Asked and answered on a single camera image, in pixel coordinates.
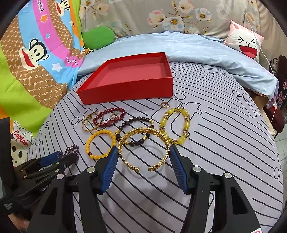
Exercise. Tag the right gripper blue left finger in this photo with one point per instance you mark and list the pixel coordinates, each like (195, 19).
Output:
(110, 163)

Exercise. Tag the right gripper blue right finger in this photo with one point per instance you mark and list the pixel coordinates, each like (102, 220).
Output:
(181, 167)

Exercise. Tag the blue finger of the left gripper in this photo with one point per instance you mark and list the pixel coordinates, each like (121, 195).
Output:
(51, 159)
(67, 161)

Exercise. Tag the thin gold bangle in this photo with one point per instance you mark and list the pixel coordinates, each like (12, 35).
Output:
(92, 122)

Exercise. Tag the red cardboard tray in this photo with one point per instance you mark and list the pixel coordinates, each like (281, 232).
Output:
(142, 76)

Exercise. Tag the cartoon monkey colourful blanket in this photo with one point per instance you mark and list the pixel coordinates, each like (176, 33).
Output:
(41, 52)

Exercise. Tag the dark red chair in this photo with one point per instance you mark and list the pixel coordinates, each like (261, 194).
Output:
(276, 113)

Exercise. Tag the light blue quilt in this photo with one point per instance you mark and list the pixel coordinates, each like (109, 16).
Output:
(192, 48)

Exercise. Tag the green plush pillow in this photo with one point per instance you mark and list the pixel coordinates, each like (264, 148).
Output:
(98, 37)

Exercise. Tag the pink cartoon face cushion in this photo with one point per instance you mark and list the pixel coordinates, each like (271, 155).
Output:
(244, 40)

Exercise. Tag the floral grey pillow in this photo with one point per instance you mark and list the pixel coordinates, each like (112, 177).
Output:
(128, 18)

